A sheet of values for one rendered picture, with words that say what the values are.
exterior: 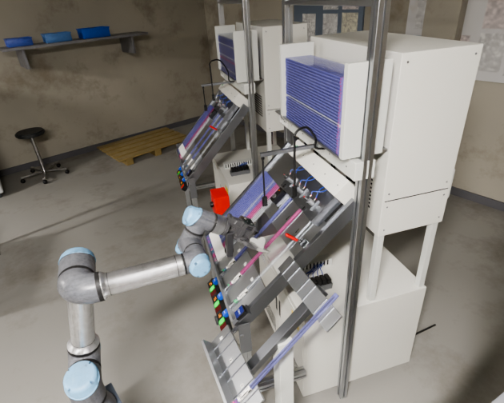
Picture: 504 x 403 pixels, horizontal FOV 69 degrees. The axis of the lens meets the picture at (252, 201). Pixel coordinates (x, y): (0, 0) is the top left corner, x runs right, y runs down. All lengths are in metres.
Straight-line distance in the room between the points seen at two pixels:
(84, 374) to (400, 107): 1.45
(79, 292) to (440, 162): 1.37
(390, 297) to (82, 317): 1.34
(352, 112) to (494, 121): 2.75
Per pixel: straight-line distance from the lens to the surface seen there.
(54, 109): 5.82
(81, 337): 1.56
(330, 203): 1.45
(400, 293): 1.94
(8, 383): 2.81
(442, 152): 1.60
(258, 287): 1.59
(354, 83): 1.25
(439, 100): 1.50
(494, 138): 3.97
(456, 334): 2.73
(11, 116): 5.75
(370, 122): 1.29
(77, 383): 1.55
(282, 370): 1.53
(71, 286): 1.28
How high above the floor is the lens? 1.91
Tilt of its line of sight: 30 degrees down
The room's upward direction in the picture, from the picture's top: 4 degrees counter-clockwise
